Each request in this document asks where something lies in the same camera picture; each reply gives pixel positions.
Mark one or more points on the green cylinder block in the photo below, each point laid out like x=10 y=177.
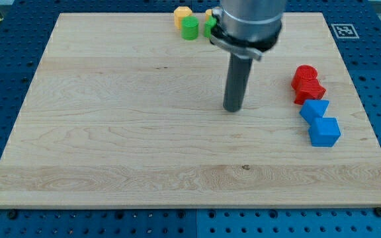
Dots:
x=189 y=28

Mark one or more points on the red star block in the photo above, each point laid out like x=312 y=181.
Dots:
x=308 y=89

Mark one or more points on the white fiducial marker tag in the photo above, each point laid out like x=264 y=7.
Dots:
x=344 y=31

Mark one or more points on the black screw bottom left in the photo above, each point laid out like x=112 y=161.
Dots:
x=12 y=214

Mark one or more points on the red cylinder block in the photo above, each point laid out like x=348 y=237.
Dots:
x=303 y=72

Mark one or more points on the green star block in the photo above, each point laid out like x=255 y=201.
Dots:
x=209 y=24

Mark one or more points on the dark grey cylindrical pointer tool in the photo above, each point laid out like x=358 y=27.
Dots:
x=236 y=83

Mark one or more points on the blue triangle block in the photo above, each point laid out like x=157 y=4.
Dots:
x=312 y=109

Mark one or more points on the yellow hexagon block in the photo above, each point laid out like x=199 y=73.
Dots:
x=179 y=14

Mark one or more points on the black screw bottom right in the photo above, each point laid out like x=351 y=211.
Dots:
x=377 y=212

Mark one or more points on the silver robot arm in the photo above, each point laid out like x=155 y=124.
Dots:
x=247 y=28

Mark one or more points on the black screw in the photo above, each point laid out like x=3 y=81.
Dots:
x=377 y=212
x=12 y=214

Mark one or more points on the light wooden board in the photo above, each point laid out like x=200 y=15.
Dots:
x=124 y=113

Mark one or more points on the yellow heart block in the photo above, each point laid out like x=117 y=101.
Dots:
x=208 y=14

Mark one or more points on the blue cube block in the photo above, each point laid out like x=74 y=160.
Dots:
x=324 y=132

